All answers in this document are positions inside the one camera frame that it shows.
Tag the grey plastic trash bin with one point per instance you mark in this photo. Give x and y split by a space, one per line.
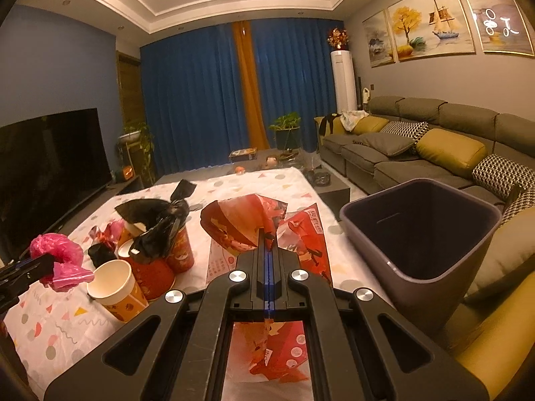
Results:
422 234

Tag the grey corner sofa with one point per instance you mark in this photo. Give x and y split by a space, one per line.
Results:
393 167

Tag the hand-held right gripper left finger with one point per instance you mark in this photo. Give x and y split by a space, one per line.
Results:
255 268

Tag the pink plastic bag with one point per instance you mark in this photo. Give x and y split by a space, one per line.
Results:
62 252

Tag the tall red paper cup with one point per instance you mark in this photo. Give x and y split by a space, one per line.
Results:
182 252

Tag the small yellow cushion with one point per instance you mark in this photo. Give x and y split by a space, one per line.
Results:
371 125

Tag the rectangular snack tray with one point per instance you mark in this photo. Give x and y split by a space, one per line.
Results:
243 153

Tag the small framed landscape painting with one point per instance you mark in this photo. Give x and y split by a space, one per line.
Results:
378 39

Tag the white cloth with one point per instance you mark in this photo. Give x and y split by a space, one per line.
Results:
353 119

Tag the black garment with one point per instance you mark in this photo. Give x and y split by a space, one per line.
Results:
329 123

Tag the black flat television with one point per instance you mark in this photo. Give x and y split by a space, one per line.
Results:
46 175

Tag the orange table ornament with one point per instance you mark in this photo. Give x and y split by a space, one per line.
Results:
127 174

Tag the black plastic bag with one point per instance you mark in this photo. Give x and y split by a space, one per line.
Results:
161 225

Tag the red printed paper bag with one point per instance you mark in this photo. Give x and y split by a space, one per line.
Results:
234 225

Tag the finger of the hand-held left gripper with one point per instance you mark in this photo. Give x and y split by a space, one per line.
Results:
16 289
31 268

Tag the light grey cushion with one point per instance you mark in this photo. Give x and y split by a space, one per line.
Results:
508 255

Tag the pink foil wrapper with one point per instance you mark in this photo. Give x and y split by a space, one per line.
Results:
108 233

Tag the trailing plant on white stand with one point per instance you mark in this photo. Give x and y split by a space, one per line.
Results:
138 138

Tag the blue curtain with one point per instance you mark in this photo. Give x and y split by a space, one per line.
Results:
188 100
296 79

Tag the orange curtain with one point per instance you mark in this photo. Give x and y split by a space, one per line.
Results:
250 92

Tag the framed purple abstract painting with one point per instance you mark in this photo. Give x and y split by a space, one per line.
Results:
497 12

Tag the framed sailboat tree painting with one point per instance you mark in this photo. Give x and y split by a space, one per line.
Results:
430 21

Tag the black white patterned cushion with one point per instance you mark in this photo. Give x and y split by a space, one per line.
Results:
520 209
407 130
497 173

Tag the large yellow cushion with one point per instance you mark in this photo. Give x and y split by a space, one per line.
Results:
497 342

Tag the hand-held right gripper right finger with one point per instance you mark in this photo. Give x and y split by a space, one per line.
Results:
281 268

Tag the white standing air conditioner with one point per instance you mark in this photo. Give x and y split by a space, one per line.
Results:
344 79

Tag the plain red paper cup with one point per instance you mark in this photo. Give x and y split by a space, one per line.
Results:
152 277

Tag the small black plastic scrap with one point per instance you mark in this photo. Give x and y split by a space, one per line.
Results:
101 255

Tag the dark coffee table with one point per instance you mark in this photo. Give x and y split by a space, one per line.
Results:
334 194

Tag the dark glass ashtray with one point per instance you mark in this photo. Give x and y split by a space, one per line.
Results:
318 176

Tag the white orange paper cup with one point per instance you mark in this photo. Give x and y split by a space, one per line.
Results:
110 280

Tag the dark television stand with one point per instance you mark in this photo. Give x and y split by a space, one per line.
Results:
129 183

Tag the flat grey cushion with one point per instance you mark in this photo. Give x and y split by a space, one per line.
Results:
382 144

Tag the white printed tablecloth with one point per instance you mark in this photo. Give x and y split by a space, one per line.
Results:
259 186

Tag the potted plant on dark stand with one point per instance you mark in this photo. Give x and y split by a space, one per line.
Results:
286 127

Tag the golden flower decoration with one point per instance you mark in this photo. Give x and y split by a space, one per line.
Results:
337 38

